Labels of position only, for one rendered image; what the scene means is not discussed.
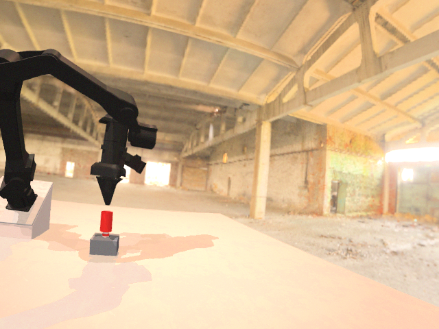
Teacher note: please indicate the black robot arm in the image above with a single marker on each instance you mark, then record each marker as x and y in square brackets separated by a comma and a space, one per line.
[16, 67]

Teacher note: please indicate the red marker cap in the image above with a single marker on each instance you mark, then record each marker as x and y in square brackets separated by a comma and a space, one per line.
[106, 221]

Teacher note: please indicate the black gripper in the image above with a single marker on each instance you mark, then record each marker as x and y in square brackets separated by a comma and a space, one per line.
[108, 170]

